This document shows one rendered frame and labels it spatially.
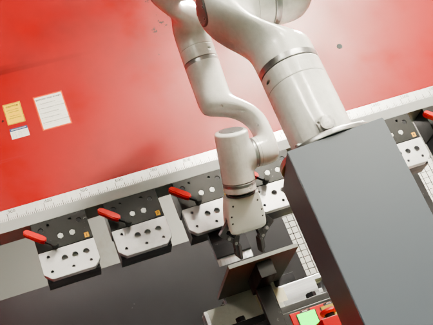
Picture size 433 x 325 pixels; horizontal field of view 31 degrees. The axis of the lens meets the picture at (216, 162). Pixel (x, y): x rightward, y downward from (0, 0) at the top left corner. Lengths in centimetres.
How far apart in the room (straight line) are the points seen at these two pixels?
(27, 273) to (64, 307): 241
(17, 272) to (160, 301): 251
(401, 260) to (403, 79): 126
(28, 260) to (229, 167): 326
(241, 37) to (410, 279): 56
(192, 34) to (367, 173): 81
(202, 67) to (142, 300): 95
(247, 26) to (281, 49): 8
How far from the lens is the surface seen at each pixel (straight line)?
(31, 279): 502
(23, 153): 225
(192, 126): 227
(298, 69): 145
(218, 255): 215
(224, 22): 152
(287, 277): 216
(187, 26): 200
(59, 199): 218
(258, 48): 150
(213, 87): 196
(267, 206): 219
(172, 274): 266
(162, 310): 263
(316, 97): 143
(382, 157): 136
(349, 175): 134
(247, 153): 192
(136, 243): 212
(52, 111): 230
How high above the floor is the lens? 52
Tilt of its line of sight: 22 degrees up
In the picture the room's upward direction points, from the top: 22 degrees counter-clockwise
